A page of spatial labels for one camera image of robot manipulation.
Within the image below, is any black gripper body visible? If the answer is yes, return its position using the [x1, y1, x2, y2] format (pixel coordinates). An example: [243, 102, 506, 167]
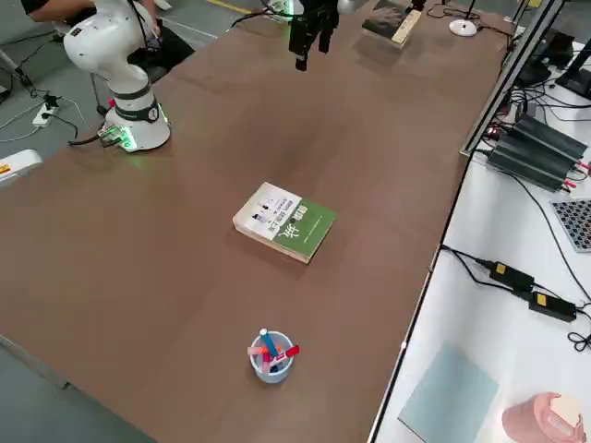
[297, 0, 342, 22]

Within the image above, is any dark book with hands cover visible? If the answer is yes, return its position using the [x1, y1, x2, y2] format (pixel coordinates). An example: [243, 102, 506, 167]
[361, 0, 423, 51]

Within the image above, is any green and white book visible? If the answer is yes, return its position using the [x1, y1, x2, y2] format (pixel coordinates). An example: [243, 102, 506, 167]
[232, 181, 338, 265]

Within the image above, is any white desk lamp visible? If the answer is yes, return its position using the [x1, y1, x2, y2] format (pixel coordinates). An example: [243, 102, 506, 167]
[449, 0, 479, 37]

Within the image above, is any person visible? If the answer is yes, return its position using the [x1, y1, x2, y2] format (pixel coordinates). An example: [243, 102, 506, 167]
[20, 0, 196, 73]

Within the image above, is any dark box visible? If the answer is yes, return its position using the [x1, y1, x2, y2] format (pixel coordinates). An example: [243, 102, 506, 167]
[514, 30, 576, 88]

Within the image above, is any black computer monitor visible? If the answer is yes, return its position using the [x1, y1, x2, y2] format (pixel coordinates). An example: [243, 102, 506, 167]
[556, 0, 591, 101]

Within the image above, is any dark finned power supply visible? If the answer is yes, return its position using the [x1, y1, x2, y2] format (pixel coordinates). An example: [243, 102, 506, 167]
[487, 136, 583, 193]
[510, 114, 591, 162]

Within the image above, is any white power strip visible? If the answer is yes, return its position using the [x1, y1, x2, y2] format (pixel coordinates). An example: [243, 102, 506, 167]
[31, 102, 61, 127]

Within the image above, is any perforated checkered plate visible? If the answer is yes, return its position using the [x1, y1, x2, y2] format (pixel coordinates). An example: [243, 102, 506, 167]
[549, 198, 591, 254]

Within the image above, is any black tripod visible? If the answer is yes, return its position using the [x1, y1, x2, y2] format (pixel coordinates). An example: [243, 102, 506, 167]
[0, 48, 38, 99]

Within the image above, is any black power adapter yellow label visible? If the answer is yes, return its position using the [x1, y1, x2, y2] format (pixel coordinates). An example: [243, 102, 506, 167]
[488, 260, 536, 293]
[527, 289, 578, 323]

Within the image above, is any blue marker white cap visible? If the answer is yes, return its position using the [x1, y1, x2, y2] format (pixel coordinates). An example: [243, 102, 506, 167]
[259, 327, 282, 359]

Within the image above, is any white box orange label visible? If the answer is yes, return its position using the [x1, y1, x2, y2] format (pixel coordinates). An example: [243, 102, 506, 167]
[0, 149, 43, 188]

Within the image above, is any pink marker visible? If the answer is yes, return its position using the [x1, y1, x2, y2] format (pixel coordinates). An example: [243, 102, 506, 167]
[247, 345, 273, 374]

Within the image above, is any translucent blue pen cup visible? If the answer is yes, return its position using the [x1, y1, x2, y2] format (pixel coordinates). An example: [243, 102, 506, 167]
[250, 329, 294, 386]

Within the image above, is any pale green glass sheet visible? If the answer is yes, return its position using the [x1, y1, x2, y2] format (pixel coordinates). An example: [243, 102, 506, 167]
[397, 344, 501, 443]

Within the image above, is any pink plastic holder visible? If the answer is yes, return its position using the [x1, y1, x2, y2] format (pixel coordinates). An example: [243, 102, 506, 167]
[501, 390, 586, 443]

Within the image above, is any black base cable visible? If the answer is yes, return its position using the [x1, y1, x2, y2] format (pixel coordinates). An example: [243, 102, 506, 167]
[229, 5, 278, 30]
[67, 129, 116, 148]

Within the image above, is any black lamp cable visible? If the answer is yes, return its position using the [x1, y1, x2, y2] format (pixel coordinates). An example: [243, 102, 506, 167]
[425, 3, 514, 41]

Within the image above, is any silver aluminium frame rail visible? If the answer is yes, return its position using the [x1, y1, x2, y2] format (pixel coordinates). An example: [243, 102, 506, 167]
[459, 0, 562, 158]

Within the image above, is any black adapter cable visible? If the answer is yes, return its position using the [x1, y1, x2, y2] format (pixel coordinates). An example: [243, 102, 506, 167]
[439, 245, 493, 290]

